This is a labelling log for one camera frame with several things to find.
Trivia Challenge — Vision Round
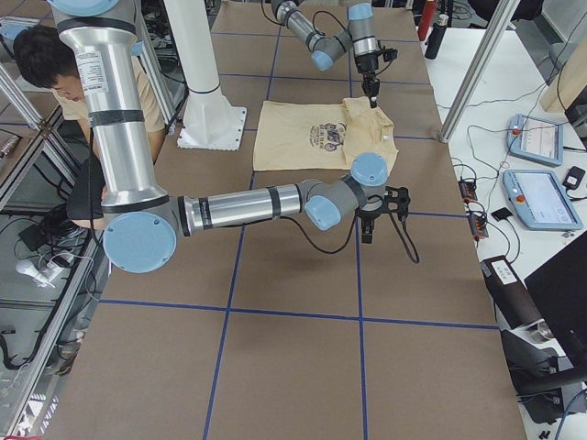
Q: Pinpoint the aluminium frame post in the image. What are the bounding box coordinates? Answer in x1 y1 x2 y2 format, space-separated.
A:
438 0 520 143

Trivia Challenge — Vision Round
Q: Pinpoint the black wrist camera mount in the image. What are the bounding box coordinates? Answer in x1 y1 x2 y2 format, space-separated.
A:
362 186 411 219

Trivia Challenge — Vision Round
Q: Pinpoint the beige long-sleeve printed shirt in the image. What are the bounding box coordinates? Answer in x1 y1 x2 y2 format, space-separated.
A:
253 97 398 171

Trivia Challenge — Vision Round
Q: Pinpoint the person in beige shirt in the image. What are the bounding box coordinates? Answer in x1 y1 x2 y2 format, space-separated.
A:
13 25 166 230

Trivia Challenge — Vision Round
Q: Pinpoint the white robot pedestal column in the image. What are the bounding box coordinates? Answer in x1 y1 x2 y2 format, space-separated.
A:
164 0 247 151

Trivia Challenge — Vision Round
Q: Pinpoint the black box with label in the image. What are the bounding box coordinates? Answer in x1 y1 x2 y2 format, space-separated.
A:
480 256 542 328

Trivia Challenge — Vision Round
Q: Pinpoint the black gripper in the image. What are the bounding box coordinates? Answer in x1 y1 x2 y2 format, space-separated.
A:
361 71 380 108
357 202 381 244

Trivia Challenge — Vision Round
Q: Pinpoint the black monitor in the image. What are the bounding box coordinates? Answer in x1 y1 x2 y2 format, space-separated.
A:
525 234 586 366

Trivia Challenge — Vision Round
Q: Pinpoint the black bottle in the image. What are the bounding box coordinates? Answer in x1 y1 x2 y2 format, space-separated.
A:
424 14 449 60

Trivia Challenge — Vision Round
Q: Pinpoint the blue teach pendant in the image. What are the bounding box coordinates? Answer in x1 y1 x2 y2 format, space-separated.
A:
502 170 583 231
506 114 563 167

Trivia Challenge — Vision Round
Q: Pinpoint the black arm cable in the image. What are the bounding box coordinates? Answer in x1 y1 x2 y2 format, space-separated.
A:
293 185 421 265

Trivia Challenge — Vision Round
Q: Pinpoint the far blue teach pendant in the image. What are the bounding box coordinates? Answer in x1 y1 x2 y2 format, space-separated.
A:
506 114 563 167

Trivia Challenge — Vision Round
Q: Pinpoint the red bottle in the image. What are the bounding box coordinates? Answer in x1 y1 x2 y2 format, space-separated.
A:
417 0 437 41

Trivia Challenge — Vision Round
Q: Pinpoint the near blue teach pendant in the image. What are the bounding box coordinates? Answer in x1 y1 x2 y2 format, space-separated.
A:
502 170 583 231

